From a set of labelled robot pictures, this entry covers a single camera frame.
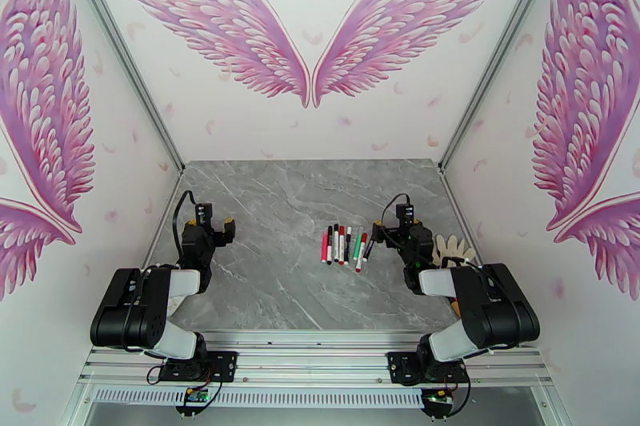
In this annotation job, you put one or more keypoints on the black marker pen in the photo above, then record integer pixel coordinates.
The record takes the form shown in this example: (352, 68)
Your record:
(368, 248)

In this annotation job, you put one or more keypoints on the white red-ink marker pen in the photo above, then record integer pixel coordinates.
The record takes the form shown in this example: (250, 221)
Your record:
(342, 246)
(361, 255)

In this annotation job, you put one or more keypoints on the white navy-ink marker pen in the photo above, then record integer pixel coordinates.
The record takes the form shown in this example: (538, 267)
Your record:
(348, 246)

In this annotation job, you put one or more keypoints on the white black-ink marker pen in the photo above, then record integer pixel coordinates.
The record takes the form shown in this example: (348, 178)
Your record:
(336, 245)
(330, 247)

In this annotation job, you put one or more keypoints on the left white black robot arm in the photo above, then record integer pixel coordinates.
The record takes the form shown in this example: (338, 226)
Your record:
(130, 309)

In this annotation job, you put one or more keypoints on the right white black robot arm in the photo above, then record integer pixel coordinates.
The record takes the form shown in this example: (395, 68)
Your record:
(495, 309)

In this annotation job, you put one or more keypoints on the cream work glove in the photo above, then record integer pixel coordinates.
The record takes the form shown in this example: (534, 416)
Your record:
(452, 247)

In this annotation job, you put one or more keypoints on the small orange object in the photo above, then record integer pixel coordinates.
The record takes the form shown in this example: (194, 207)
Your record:
(456, 308)

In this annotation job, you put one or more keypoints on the left small circuit board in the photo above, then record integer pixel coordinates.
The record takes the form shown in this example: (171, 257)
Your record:
(196, 395)

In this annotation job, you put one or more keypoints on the small circuit board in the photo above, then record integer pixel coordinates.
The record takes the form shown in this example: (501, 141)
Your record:
(196, 395)
(437, 397)

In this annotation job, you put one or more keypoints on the right small circuit board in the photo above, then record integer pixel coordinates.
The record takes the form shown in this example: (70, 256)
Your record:
(437, 397)

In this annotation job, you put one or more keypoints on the white perforated strip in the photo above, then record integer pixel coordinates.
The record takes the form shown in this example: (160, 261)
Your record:
(300, 397)

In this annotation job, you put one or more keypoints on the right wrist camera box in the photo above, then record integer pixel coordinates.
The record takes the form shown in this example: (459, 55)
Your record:
(405, 216)

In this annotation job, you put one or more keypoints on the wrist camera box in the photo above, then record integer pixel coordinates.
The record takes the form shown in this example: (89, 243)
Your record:
(405, 216)
(203, 215)

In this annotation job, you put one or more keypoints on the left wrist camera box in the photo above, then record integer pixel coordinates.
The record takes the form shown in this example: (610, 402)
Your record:
(203, 215)

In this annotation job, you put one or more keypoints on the aluminium table edge rail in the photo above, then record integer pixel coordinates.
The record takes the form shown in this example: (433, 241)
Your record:
(450, 195)
(173, 195)

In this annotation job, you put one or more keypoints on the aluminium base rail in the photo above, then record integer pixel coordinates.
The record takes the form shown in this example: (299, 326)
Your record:
(310, 354)

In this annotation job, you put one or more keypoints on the aluminium corner post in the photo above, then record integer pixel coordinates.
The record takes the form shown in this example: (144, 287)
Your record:
(498, 60)
(125, 60)

